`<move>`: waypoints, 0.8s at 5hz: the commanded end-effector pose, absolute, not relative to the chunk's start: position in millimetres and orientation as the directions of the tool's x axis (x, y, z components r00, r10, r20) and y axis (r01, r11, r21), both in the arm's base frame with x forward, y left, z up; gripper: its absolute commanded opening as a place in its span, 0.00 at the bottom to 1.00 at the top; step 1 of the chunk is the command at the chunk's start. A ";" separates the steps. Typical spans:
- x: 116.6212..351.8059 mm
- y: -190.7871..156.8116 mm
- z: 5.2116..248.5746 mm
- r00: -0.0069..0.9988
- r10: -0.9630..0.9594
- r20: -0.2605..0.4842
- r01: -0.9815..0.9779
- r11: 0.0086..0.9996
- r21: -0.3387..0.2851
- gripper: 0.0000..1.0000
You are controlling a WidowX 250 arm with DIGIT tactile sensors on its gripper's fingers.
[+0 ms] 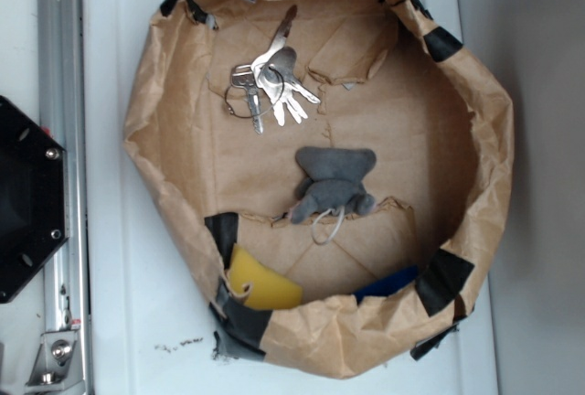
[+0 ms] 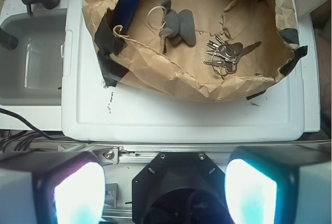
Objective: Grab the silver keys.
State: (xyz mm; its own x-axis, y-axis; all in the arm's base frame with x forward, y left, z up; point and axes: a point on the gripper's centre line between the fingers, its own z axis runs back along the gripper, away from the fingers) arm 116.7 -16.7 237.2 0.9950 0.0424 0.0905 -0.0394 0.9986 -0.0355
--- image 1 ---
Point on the silver key bunch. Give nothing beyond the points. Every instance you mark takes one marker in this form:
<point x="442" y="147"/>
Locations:
<point x="270" y="83"/>

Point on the brown paper bag bin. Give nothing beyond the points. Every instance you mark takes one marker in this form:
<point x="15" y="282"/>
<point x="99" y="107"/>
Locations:
<point x="391" y="80"/>

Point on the blue flat object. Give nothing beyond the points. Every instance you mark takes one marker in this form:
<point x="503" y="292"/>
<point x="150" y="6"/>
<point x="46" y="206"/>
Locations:
<point x="389" y="284"/>

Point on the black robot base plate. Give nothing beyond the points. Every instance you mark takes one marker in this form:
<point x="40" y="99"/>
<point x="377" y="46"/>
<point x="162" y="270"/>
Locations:
<point x="33" y="199"/>

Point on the aluminium extrusion rail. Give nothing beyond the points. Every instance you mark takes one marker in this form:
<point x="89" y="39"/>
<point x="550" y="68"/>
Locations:
<point x="61" y="108"/>

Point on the metal corner bracket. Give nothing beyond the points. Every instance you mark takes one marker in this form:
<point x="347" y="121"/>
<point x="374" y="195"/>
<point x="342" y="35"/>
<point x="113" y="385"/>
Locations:
<point x="58" y="364"/>

